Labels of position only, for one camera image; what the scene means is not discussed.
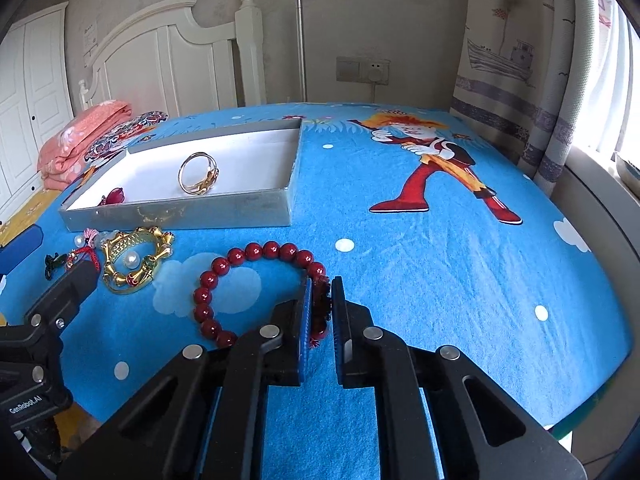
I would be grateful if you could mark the pink folded quilt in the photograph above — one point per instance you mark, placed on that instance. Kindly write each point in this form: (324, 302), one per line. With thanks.
(75, 135)

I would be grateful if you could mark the blue printed blanket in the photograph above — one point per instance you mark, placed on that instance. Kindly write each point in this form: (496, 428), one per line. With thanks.
(425, 285)

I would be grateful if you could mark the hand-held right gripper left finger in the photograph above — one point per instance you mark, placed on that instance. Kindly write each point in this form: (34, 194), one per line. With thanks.
(306, 320)

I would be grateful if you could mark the grey cardboard box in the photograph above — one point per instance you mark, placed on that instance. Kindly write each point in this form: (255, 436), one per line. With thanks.
(200, 212)

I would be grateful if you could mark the yellow bed sheet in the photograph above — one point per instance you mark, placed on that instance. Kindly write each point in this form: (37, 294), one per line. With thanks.
(25, 215)

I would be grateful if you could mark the gold band bangle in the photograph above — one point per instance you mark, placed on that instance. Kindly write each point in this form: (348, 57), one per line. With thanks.
(120, 243)

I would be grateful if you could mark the patterned pillow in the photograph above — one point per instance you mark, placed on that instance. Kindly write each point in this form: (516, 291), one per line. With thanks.
(125, 132)

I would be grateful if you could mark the gold bamboo bangle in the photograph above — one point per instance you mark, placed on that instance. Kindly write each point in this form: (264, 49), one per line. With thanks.
(163, 251)

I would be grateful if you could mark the wall socket with plug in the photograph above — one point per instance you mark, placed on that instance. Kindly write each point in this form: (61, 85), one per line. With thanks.
(376, 72)

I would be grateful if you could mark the metal pole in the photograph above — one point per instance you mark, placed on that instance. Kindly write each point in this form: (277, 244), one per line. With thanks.
(300, 50)

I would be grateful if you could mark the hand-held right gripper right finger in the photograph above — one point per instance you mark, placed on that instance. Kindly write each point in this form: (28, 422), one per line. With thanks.
(339, 325)

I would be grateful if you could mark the red stone pendant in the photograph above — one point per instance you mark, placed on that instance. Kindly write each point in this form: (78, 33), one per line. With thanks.
(115, 195)

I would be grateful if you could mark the gold interlocked rings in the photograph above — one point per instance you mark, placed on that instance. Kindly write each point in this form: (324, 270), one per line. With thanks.
(192, 187)

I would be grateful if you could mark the white wardrobe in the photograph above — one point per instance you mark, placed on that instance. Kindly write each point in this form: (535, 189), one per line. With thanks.
(30, 110)

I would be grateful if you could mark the white bed headboard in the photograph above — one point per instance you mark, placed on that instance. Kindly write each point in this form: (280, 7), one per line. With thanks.
(150, 50)

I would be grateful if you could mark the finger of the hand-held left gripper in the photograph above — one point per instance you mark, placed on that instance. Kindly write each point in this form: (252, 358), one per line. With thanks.
(65, 292)

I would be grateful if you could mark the wall switch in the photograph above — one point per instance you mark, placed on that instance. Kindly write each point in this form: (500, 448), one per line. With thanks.
(348, 69)

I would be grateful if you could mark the printed curtain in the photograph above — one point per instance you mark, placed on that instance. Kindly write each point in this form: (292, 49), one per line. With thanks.
(525, 85)

